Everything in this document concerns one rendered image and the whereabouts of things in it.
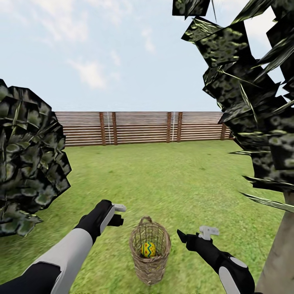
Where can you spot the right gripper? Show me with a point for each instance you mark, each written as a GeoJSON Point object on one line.
{"type": "Point", "coordinates": [196, 243]}

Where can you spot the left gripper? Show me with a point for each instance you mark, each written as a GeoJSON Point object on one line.
{"type": "Point", "coordinates": [116, 221]}

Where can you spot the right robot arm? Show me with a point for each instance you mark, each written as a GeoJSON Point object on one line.
{"type": "Point", "coordinates": [233, 273]}

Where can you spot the tree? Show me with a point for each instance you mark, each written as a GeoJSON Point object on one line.
{"type": "Point", "coordinates": [261, 124]}

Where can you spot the wicker basket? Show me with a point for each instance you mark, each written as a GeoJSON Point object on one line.
{"type": "Point", "coordinates": [150, 270]}

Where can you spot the bush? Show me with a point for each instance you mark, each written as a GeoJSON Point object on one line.
{"type": "Point", "coordinates": [33, 167]}

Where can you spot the easter egg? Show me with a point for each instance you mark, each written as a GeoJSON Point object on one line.
{"type": "Point", "coordinates": [148, 249]}

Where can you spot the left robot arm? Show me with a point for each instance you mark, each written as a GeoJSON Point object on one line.
{"type": "Point", "coordinates": [55, 271]}

